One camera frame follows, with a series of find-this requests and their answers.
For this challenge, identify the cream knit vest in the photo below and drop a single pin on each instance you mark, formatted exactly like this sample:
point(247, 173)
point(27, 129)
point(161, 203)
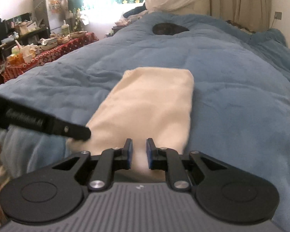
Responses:
point(149, 106)

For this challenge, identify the blue blanket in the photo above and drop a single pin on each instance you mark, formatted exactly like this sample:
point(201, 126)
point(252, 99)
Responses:
point(232, 89)

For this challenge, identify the patterned bed sheet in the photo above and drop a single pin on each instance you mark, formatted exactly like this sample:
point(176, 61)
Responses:
point(241, 27)

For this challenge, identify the beige curtain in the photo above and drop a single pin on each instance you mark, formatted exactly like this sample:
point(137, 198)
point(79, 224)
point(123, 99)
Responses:
point(239, 2)

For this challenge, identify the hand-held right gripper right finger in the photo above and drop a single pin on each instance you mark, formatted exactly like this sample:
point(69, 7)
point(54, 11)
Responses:
point(149, 156)

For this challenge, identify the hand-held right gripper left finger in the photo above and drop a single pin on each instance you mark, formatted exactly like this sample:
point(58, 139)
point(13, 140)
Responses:
point(129, 156)

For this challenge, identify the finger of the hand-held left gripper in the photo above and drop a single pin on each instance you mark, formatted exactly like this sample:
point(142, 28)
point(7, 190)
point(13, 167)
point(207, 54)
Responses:
point(75, 131)

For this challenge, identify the red patterned cluttered table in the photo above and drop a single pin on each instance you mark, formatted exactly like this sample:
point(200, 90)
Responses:
point(58, 50)

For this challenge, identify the dark cloth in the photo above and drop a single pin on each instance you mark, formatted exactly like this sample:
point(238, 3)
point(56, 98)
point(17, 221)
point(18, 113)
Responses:
point(169, 28)

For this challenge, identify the black shelf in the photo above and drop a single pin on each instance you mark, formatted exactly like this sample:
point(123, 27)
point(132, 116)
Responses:
point(0, 33)

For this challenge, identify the green drink cup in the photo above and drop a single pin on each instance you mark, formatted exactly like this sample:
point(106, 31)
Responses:
point(65, 29)

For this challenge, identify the pile of dark clothes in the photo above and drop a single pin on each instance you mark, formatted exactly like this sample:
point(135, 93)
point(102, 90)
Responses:
point(133, 14)

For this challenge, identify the wall socket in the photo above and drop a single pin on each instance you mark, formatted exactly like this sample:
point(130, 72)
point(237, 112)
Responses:
point(278, 15)

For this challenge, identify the silver refrigerator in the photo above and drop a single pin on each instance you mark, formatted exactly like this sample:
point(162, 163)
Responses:
point(46, 9)

